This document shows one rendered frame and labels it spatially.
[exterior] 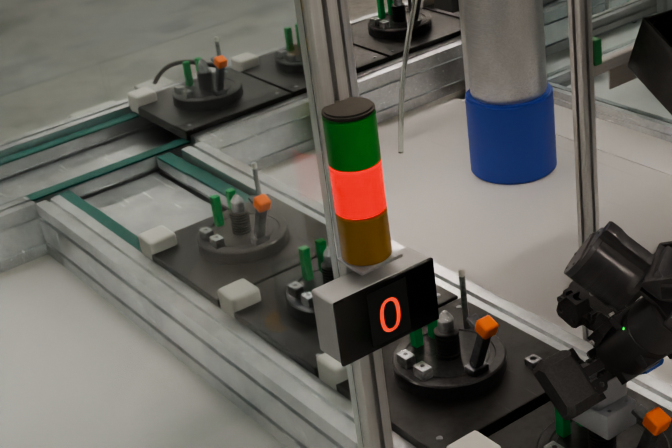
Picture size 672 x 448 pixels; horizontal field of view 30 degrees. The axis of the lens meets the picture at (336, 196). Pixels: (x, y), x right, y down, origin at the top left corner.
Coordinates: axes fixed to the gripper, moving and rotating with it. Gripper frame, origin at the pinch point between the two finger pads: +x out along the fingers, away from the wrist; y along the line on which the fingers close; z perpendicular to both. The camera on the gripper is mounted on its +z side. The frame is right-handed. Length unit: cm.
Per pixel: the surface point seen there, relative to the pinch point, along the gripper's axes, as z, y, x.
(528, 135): 45, -58, 57
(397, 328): 13.2, 18.1, -1.8
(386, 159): 60, -48, 83
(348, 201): 24.0, 21.0, -11.9
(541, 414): 0.0, -1.4, 14.9
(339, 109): 30.7, 19.9, -17.4
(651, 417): -6.9, 0.8, -4.9
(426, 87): 74, -71, 91
